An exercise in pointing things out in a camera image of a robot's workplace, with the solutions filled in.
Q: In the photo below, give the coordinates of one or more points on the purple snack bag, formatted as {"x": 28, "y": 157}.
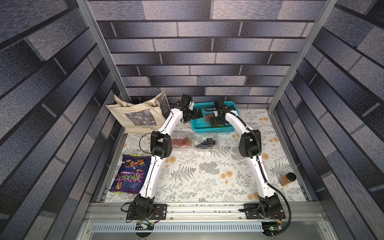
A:
{"x": 131, "y": 175}

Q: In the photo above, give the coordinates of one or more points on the red grape bunch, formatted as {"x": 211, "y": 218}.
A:
{"x": 182, "y": 142}
{"x": 210, "y": 117}

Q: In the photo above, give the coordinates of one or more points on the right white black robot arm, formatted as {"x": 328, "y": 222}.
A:
{"x": 250, "y": 147}

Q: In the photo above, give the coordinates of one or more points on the teal plastic basket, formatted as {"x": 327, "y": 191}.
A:
{"x": 209, "y": 123}

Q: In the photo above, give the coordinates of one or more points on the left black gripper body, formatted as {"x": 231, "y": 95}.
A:
{"x": 192, "y": 114}

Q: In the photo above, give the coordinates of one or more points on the beige canvas tote bag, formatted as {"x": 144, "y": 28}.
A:
{"x": 141, "y": 118}

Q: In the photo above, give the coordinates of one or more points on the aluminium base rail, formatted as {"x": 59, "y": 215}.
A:
{"x": 207, "y": 221}

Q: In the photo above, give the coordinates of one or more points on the black grape bunch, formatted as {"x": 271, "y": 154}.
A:
{"x": 209, "y": 143}

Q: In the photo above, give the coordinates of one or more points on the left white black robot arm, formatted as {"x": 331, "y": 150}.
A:
{"x": 161, "y": 148}

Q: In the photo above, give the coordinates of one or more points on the amber spice jar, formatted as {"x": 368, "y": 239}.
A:
{"x": 287, "y": 179}

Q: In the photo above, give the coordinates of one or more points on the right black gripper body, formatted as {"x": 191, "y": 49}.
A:
{"x": 215, "y": 120}

